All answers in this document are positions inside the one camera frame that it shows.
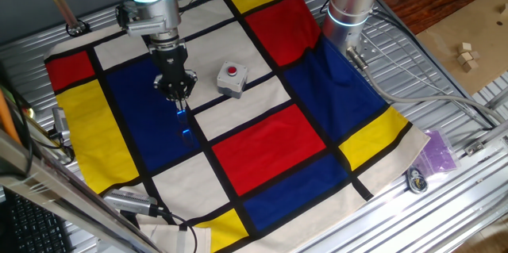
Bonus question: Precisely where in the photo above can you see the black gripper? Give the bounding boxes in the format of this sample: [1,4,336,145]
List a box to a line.
[149,42,198,113]

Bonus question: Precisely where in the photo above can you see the orange pole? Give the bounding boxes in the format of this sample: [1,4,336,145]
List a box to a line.
[0,86,21,145]

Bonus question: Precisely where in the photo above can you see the metal corner bracket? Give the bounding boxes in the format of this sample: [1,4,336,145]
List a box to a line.
[464,140,487,158]

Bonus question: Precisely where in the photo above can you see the thick grey hose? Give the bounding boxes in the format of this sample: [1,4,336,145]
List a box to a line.
[346,45,508,124]

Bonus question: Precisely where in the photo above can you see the colour-block patterned cloth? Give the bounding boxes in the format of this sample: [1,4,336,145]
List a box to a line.
[43,0,432,253]

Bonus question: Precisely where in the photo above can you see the silver depth camera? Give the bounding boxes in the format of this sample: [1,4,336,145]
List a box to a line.
[116,2,169,39]
[102,188,160,218]

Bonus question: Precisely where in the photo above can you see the shiny metal frame bar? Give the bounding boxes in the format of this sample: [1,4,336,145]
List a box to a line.
[0,129,162,253]

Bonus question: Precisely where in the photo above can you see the black camera cable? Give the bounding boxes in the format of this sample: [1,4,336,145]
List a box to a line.
[156,206,199,253]

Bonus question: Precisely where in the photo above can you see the black keyboard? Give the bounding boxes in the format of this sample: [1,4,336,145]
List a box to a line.
[0,187,77,253]

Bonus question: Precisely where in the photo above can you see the red thin-framed glasses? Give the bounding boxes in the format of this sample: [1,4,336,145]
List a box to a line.
[175,109,196,148]

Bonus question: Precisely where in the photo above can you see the purple plastic bag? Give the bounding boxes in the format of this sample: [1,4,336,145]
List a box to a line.
[412,128,462,178]

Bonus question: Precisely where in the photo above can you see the grey box with red button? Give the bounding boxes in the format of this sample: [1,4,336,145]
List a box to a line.
[216,60,249,100]

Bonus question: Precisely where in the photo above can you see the small grey metal device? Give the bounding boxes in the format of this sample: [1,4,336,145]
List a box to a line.
[50,106,73,137]

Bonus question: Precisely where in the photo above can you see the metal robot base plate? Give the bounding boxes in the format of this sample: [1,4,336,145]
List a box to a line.
[355,33,381,63]

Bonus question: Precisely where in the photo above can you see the brown cardboard sheet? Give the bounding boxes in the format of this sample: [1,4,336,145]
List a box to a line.
[414,0,508,96]

